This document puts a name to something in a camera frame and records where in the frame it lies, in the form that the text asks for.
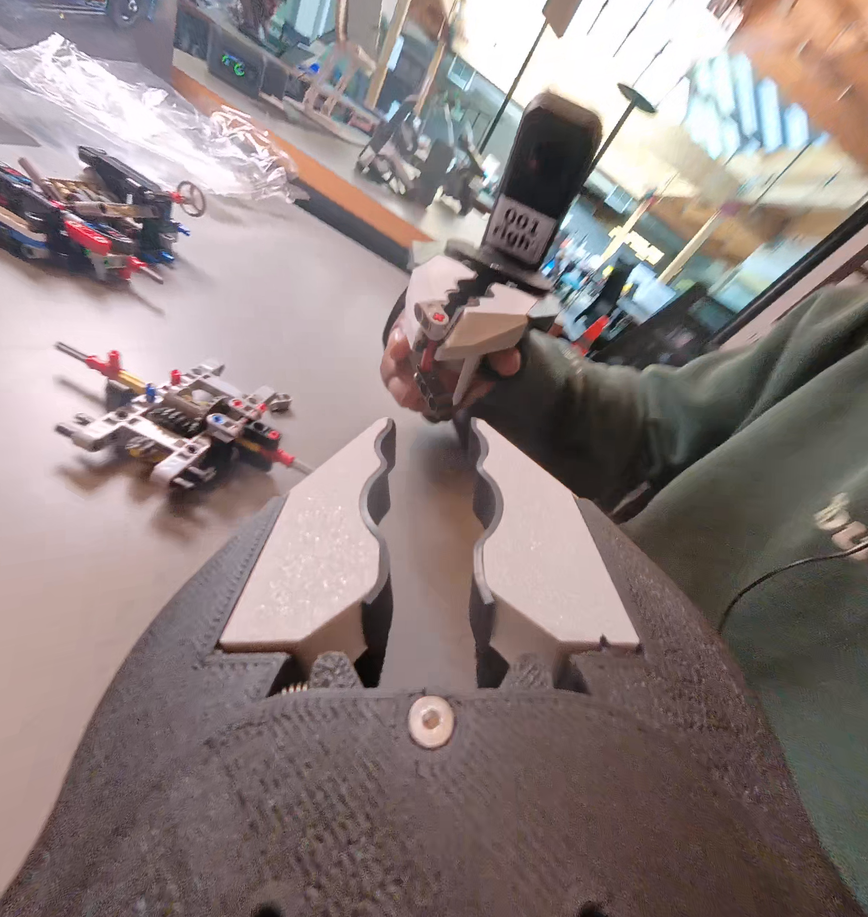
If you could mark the clear plastic bag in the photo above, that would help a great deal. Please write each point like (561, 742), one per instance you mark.
(119, 107)

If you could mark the grey lego connector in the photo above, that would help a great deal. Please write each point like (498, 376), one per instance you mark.
(434, 319)

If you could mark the black and white headset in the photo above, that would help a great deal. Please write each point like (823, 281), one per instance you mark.
(405, 165)

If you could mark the orange edged background table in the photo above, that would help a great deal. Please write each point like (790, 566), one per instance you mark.
(348, 200)

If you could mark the red lego axle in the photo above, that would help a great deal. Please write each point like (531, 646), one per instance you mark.
(428, 351)

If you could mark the person's green hoodie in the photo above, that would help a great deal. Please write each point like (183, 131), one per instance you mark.
(821, 680)

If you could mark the lego car chassis assembly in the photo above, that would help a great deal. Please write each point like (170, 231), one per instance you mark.
(83, 222)

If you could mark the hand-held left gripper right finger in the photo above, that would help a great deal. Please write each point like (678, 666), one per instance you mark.
(556, 573)

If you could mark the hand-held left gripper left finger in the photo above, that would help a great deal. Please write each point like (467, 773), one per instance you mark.
(305, 566)

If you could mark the grey hanging sign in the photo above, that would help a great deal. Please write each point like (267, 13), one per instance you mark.
(563, 14)

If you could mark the white wooden stand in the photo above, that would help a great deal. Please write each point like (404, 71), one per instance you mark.
(334, 93)

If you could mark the grey lego gearbox assembly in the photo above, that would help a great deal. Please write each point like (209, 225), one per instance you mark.
(183, 430)

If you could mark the person's right forearm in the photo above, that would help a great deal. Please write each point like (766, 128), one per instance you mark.
(656, 415)

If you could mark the black device green lights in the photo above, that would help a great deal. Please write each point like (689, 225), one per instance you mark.
(235, 68)

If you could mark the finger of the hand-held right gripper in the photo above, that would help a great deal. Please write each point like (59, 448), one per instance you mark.
(434, 283)
(495, 322)

